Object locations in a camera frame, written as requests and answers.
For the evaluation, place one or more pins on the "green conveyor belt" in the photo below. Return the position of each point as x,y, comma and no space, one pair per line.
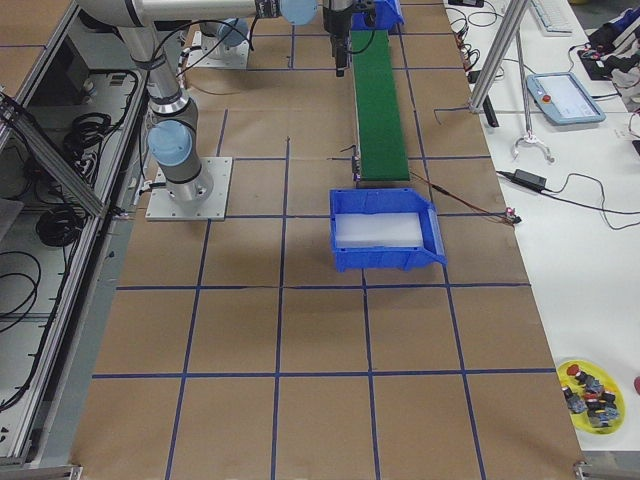
383,155

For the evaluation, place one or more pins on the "reacher grabber tool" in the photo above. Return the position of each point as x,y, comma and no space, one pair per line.
529,139

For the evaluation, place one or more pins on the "white keyboard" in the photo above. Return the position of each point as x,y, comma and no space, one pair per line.
550,18

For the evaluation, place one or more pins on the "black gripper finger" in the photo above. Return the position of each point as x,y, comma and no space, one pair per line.
340,55

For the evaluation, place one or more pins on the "spare buttons pile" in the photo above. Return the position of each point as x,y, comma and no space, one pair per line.
590,397

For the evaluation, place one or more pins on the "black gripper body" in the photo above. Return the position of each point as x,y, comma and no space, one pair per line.
334,21

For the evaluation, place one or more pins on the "aluminium frame post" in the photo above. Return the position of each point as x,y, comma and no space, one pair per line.
505,34

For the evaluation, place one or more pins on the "black power adapter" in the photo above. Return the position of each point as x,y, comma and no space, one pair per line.
529,180

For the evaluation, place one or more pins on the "teach pendant tablet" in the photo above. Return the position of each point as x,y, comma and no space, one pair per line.
563,99

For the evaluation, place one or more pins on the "blue bin right side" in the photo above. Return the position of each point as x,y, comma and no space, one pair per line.
387,200

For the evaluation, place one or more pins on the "white foam pad right bin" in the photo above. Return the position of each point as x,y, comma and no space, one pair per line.
378,230

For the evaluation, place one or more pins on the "yellow plate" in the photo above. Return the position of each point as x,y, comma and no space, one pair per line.
592,395

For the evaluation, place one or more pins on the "black flat bar tool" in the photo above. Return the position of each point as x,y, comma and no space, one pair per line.
490,113

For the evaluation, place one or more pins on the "blue bin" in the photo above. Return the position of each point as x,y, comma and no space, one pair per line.
388,14
387,200

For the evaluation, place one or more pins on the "blue bin left side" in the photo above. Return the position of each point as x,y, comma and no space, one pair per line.
388,14

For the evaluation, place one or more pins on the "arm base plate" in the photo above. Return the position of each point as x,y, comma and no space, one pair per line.
204,198
206,53

